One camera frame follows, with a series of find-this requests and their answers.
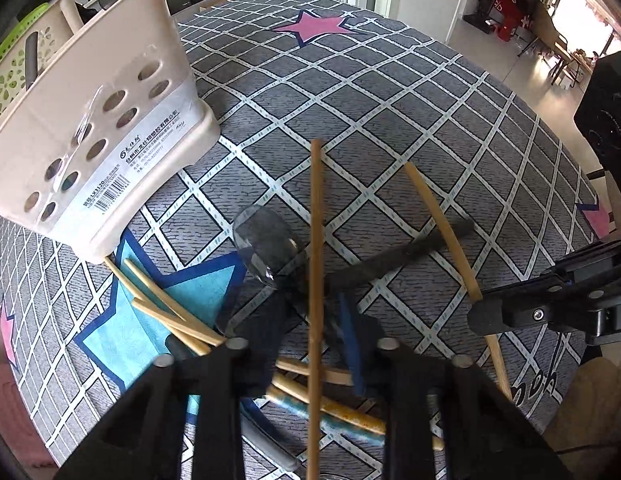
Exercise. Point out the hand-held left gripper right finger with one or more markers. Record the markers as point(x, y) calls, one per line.
point(353, 355)

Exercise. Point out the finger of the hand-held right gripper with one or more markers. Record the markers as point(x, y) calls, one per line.
point(585, 262)
point(510, 312)

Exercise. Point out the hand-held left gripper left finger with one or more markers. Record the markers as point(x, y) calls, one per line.
point(263, 345)

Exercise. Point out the straight patterned bamboo chopstick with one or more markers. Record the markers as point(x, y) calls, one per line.
point(316, 260)

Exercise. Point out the curved plain bamboo chopstick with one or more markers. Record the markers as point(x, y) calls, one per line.
point(440, 230)

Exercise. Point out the pile of bamboo chopsticks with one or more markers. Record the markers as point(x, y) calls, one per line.
point(160, 305)

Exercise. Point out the beige plastic utensil holder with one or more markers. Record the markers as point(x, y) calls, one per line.
point(115, 135)

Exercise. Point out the wooden chair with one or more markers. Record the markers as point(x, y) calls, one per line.
point(553, 40)

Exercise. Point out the grey plastic utensil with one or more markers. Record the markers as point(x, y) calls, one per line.
point(265, 440)

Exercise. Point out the clear plastic spoon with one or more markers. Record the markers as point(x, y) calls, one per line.
point(265, 240)

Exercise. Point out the black plastic utensil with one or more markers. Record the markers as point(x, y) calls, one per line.
point(415, 250)

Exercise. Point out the grey checked star tablecloth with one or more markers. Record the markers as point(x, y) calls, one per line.
point(390, 110)

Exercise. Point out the floral cutout plastic rack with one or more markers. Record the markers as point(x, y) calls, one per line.
point(5, 90)

